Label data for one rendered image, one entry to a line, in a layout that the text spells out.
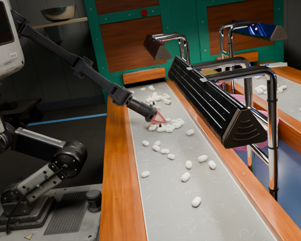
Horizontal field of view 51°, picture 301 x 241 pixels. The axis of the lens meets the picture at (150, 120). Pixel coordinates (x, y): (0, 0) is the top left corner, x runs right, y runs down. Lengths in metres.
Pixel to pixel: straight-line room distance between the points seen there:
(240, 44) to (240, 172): 1.53
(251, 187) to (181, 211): 0.21
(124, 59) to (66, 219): 1.23
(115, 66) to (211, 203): 1.53
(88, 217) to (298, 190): 0.85
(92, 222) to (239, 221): 0.72
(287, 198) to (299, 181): 0.10
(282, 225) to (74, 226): 0.88
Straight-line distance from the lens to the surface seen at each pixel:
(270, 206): 0.90
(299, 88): 1.92
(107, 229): 0.89
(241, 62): 0.94
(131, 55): 2.28
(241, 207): 0.94
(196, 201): 0.94
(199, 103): 0.74
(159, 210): 0.95
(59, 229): 1.46
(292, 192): 1.12
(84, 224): 1.43
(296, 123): 1.39
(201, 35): 2.33
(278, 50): 2.56
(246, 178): 1.01
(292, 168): 1.25
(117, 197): 1.00
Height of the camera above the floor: 1.30
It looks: 20 degrees down
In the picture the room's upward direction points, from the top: 9 degrees counter-clockwise
